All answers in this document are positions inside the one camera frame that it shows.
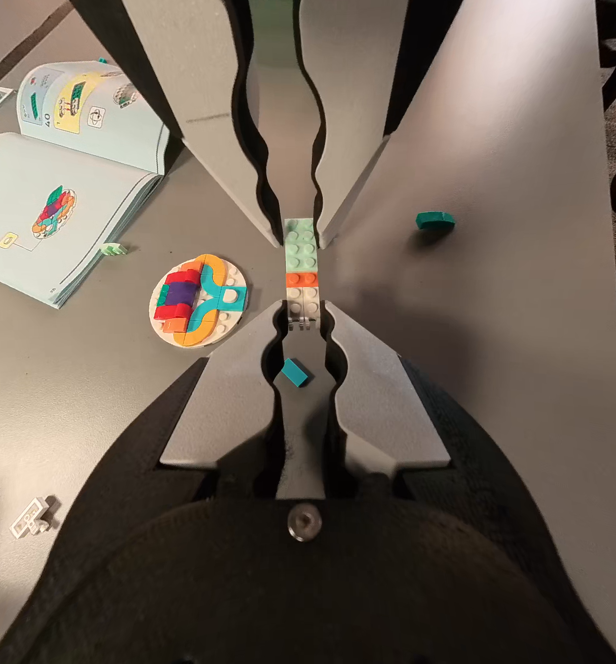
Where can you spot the teal orange white lego strip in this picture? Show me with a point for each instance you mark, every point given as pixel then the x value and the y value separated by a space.
pixel 303 300

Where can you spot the small white lego piece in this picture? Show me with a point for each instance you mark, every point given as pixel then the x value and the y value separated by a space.
pixel 28 518

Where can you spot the open lego instruction booklet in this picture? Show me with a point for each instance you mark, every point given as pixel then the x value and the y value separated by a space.
pixel 23 207

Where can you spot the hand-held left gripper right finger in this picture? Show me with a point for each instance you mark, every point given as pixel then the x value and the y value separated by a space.
pixel 386 410

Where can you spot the mint green lego plate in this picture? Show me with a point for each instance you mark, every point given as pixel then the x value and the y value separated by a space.
pixel 302 249

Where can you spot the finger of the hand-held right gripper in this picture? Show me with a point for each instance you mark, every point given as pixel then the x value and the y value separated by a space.
pixel 354 78
pixel 194 67

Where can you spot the teal lego tile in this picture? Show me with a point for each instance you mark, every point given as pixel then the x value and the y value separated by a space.
pixel 294 372

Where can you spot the mint comb-shaped lego piece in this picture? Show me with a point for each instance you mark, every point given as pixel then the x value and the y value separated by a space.
pixel 113 249

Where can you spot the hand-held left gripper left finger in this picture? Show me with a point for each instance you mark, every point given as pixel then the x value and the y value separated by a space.
pixel 220 410

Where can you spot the round rainbow lego plate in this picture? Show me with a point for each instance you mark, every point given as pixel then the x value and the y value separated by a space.
pixel 199 298

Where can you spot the dark teal curved lego brick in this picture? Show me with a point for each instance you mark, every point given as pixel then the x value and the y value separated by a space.
pixel 435 220

